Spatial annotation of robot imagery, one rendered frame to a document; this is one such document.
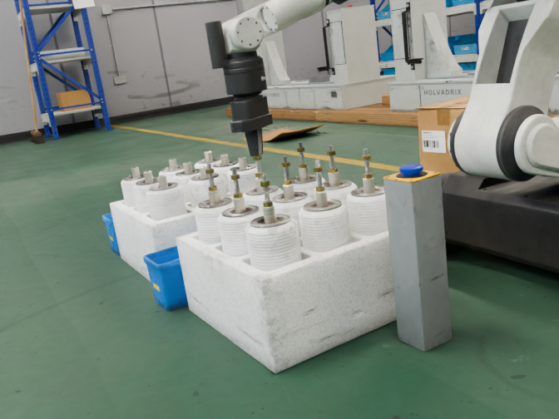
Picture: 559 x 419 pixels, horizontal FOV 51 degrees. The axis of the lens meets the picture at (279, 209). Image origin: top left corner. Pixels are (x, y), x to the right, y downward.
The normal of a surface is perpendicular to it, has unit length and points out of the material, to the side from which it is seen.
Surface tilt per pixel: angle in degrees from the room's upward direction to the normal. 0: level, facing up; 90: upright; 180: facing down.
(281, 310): 90
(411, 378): 0
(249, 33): 90
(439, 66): 90
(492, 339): 0
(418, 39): 90
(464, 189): 45
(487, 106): 55
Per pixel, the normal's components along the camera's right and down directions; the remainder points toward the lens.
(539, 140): 0.49, 0.16
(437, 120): -0.80, 0.25
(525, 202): -0.71, -0.50
